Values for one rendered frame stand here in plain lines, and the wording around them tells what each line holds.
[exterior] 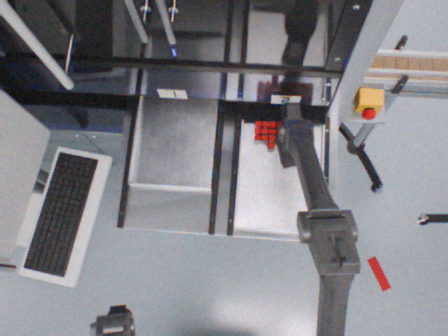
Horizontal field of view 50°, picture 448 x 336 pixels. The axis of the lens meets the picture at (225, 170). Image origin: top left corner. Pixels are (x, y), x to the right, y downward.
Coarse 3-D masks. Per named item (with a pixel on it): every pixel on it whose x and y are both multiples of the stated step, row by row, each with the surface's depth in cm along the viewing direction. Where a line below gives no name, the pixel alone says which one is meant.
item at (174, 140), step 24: (144, 96) 162; (144, 120) 160; (168, 120) 160; (192, 120) 159; (216, 120) 155; (144, 144) 158; (168, 144) 158; (192, 144) 157; (144, 168) 156; (168, 168) 156; (192, 168) 155
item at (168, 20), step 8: (160, 0) 90; (160, 8) 92; (168, 8) 104; (176, 8) 104; (160, 16) 96; (168, 16) 96; (168, 24) 98; (168, 32) 101; (168, 40) 104; (176, 40) 105
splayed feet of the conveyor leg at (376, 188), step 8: (344, 128) 236; (344, 136) 235; (352, 136) 233; (352, 152) 233; (360, 152) 231; (368, 160) 231; (368, 168) 231; (376, 176) 232; (376, 184) 233; (376, 192) 238
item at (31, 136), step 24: (0, 96) 134; (0, 120) 137; (24, 120) 149; (0, 144) 139; (24, 144) 152; (0, 168) 142; (24, 168) 155; (0, 192) 144; (24, 192) 158; (0, 216) 147; (0, 240) 149
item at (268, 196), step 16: (320, 128) 157; (320, 144) 155; (240, 160) 152; (256, 160) 155; (272, 160) 155; (320, 160) 154; (240, 176) 154; (256, 176) 154; (272, 176) 153; (288, 176) 153; (240, 192) 152; (256, 192) 152; (272, 192) 152; (288, 192) 152; (240, 208) 151; (256, 208) 151; (272, 208) 151; (288, 208) 150; (304, 208) 150; (240, 224) 150; (256, 224) 150; (272, 224) 149; (288, 224) 149
